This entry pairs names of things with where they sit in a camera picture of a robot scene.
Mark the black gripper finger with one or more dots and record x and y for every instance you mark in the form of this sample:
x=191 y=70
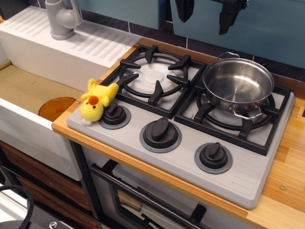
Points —
x=185 y=9
x=228 y=15

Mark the stainless steel pan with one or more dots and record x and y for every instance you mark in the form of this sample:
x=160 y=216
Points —
x=237 y=85

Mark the grey toy stove top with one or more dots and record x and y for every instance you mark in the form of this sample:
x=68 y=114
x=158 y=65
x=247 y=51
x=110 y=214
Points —
x=242 y=183

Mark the black left stove knob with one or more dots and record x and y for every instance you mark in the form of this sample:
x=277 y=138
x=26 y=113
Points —
x=115 y=117

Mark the black stove knob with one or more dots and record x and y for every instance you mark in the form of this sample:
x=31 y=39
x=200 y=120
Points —
x=115 y=117
x=160 y=136
x=213 y=158

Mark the black middle stove knob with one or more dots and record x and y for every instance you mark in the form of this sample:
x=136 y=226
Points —
x=160 y=136

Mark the black right stove knob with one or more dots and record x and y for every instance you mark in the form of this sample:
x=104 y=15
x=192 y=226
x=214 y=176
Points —
x=213 y=158

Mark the black left burner grate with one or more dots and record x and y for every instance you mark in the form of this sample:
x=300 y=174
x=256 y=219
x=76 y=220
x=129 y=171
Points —
x=153 y=82

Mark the black burner grate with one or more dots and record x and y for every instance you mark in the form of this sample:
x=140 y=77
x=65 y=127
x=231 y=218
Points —
x=260 y=135
x=153 y=82

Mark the black right burner grate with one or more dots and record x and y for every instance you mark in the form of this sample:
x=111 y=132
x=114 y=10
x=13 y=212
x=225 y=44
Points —
x=260 y=135

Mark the grey toy faucet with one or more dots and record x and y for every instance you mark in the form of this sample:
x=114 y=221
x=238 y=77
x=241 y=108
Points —
x=62 y=21

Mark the yellow stuffed duck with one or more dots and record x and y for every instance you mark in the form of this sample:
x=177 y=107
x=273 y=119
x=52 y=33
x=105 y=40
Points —
x=95 y=100

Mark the white toy sink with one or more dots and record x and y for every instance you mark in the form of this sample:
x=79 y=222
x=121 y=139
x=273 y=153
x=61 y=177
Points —
x=36 y=68

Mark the wooden drawer cabinet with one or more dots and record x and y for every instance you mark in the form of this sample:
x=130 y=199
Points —
x=53 y=191

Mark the oven door with black handle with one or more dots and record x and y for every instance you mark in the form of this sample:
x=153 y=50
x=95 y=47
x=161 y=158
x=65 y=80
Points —
x=193 y=222

